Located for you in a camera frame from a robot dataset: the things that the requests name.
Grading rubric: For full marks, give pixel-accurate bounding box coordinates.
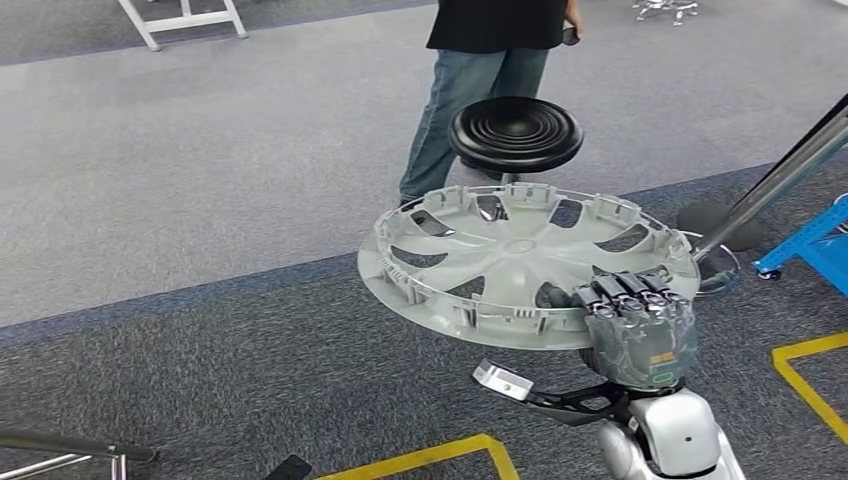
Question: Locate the black camera bracket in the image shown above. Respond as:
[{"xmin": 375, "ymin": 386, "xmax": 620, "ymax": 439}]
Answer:
[{"xmin": 526, "ymin": 380, "xmax": 637, "ymax": 429}]

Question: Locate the black round stool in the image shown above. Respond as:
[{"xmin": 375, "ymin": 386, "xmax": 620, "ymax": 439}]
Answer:
[{"xmin": 448, "ymin": 96, "xmax": 586, "ymax": 223}]

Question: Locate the grey plastic wheel cover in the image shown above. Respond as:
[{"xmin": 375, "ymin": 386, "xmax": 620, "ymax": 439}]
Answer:
[{"xmin": 357, "ymin": 183, "xmax": 702, "ymax": 352}]

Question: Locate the white metal frame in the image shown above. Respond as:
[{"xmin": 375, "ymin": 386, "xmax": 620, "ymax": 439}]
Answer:
[{"xmin": 117, "ymin": 0, "xmax": 249, "ymax": 53}]

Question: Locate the black robot body part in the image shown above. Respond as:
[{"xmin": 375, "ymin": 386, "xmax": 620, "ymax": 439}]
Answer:
[{"xmin": 264, "ymin": 454, "xmax": 313, "ymax": 480}]

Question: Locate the person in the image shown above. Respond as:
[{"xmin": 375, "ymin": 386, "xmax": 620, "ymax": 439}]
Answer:
[{"xmin": 399, "ymin": 0, "xmax": 584, "ymax": 208}]

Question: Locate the silver tube frame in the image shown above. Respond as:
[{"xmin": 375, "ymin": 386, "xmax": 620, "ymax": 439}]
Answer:
[{"xmin": 0, "ymin": 453, "xmax": 128, "ymax": 480}]

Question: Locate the blue metal shelf rack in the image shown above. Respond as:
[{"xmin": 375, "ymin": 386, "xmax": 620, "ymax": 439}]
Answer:
[{"xmin": 753, "ymin": 197, "xmax": 848, "ymax": 297}]

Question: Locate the person's hand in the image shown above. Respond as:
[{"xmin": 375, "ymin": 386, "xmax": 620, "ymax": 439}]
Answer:
[{"xmin": 563, "ymin": 0, "xmax": 585, "ymax": 38}]

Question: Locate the black padded bar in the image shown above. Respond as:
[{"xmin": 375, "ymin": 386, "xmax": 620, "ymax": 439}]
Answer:
[{"xmin": 0, "ymin": 430, "xmax": 160, "ymax": 464}]

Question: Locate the silver metal pole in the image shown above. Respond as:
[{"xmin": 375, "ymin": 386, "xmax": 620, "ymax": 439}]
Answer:
[{"xmin": 692, "ymin": 92, "xmax": 848, "ymax": 264}]

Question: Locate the dark round floor disc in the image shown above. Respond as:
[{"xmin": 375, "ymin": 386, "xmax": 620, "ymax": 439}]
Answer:
[{"xmin": 675, "ymin": 200, "xmax": 770, "ymax": 254}]

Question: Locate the round chrome ring base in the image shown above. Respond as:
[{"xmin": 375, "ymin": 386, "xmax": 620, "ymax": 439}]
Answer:
[{"xmin": 688, "ymin": 231, "xmax": 742, "ymax": 297}]

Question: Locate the chrome chair base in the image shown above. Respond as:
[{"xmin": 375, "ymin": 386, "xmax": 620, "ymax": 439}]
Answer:
[{"xmin": 632, "ymin": 0, "xmax": 701, "ymax": 27}]

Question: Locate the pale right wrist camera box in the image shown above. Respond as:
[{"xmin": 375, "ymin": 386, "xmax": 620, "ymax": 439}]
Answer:
[{"xmin": 472, "ymin": 359, "xmax": 535, "ymax": 403}]

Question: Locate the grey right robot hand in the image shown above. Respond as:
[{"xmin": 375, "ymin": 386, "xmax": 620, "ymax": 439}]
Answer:
[{"xmin": 572, "ymin": 270, "xmax": 701, "ymax": 391}]

